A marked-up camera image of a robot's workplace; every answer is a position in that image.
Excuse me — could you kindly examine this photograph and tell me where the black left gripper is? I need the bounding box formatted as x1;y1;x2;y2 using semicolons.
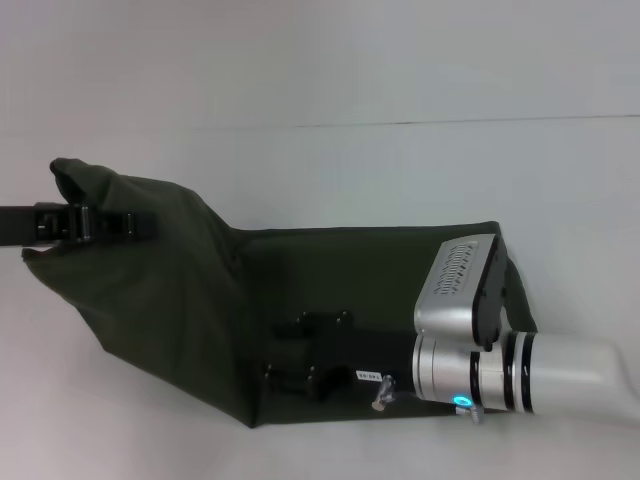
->
0;201;158;250

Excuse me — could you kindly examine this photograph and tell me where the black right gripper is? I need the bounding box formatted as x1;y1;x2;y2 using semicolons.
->
264;311;419;402

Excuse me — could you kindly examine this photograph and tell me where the dark green FREE! t-shirt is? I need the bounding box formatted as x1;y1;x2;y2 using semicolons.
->
20;156;539;430

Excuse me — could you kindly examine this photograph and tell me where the silver elbow connector right wrist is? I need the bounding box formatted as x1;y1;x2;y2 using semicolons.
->
371;373;397;413

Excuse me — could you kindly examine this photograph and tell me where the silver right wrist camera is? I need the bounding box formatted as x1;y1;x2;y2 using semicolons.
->
413;233;512;352

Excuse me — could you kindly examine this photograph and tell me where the dark cable silver plug right wrist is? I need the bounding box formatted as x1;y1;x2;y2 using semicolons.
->
453;403;485;427

